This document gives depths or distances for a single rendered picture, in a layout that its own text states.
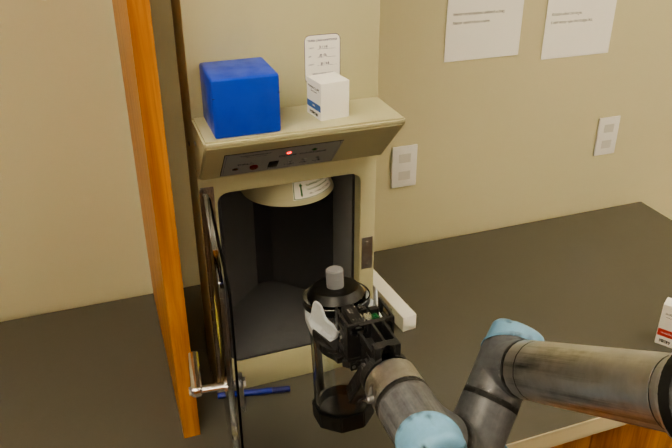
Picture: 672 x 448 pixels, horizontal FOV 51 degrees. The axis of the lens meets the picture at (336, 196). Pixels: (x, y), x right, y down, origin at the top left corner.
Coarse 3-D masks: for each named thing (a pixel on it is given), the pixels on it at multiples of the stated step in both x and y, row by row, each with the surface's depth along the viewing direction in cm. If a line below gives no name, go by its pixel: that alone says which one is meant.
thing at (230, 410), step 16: (208, 208) 109; (208, 224) 104; (208, 240) 110; (224, 288) 89; (224, 304) 89; (224, 320) 90; (224, 336) 91; (224, 352) 93; (224, 368) 100; (224, 400) 119
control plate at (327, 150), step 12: (312, 144) 109; (324, 144) 111; (336, 144) 112; (228, 156) 106; (240, 156) 107; (252, 156) 108; (264, 156) 109; (276, 156) 110; (288, 156) 112; (300, 156) 113; (312, 156) 114; (324, 156) 116; (228, 168) 110; (240, 168) 112; (264, 168) 114; (276, 168) 116
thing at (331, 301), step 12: (336, 276) 108; (312, 288) 110; (324, 288) 110; (336, 288) 109; (348, 288) 109; (360, 288) 110; (312, 300) 108; (324, 300) 107; (336, 300) 107; (348, 300) 107
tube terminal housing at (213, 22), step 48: (192, 0) 103; (240, 0) 105; (288, 0) 108; (336, 0) 110; (192, 48) 106; (240, 48) 109; (288, 48) 111; (192, 96) 109; (288, 96) 115; (192, 144) 114; (192, 192) 125
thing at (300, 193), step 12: (312, 180) 127; (324, 180) 129; (252, 192) 127; (264, 192) 126; (276, 192) 125; (288, 192) 125; (300, 192) 125; (312, 192) 126; (324, 192) 128; (264, 204) 126; (276, 204) 125; (288, 204) 125; (300, 204) 125
